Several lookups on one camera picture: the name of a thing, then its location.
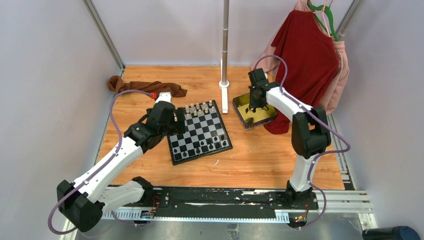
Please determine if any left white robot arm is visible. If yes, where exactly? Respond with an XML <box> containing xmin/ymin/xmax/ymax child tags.
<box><xmin>48</xmin><ymin>100</ymin><xmax>186</xmax><ymax>234</ymax></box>

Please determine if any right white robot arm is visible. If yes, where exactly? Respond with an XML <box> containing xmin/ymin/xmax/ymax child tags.
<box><xmin>246</xmin><ymin>68</ymin><xmax>331</xmax><ymax>209</ymax></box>

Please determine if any pink garment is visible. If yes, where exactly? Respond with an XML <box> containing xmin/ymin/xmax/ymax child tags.
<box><xmin>250</xmin><ymin>0</ymin><xmax>349</xmax><ymax>114</ymax></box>

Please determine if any gold metal tin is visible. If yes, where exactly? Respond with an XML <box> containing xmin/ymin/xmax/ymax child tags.
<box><xmin>232</xmin><ymin>93</ymin><xmax>277</xmax><ymax>131</ymax></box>

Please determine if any metal pole with base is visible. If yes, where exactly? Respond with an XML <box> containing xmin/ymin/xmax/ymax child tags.
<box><xmin>218</xmin><ymin>0</ymin><xmax>230</xmax><ymax>114</ymax></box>

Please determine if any black white chessboard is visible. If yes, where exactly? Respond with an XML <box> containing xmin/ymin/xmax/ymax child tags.
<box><xmin>167</xmin><ymin>100</ymin><xmax>233</xmax><ymax>166</ymax></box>

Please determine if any red shirt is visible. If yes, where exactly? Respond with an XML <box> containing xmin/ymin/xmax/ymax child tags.
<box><xmin>263</xmin><ymin>9</ymin><xmax>340</xmax><ymax>135</ymax></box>

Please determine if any brown cloth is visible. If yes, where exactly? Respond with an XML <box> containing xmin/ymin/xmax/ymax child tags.
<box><xmin>107</xmin><ymin>75</ymin><xmax>188</xmax><ymax>98</ymax></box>

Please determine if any green hanger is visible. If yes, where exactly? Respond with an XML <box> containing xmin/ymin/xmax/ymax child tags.
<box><xmin>307</xmin><ymin>0</ymin><xmax>340</xmax><ymax>42</ymax></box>

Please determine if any dark blue object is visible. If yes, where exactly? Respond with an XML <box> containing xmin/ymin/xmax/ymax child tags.
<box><xmin>362</xmin><ymin>226</ymin><xmax>421</xmax><ymax>240</ymax></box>

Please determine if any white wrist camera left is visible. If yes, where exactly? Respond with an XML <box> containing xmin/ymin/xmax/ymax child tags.
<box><xmin>155</xmin><ymin>92</ymin><xmax>172</xmax><ymax>103</ymax></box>

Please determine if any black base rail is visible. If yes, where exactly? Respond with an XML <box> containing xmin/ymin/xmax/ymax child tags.
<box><xmin>154</xmin><ymin>186</ymin><xmax>319</xmax><ymax>220</ymax></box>

